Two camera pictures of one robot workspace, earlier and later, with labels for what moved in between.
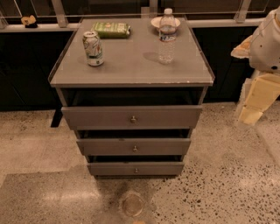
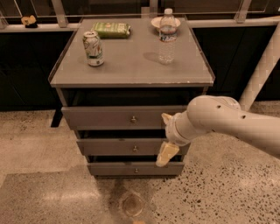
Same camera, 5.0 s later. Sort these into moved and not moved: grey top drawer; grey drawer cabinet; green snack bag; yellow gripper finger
Moved: yellow gripper finger
Not moved: green snack bag; grey drawer cabinet; grey top drawer
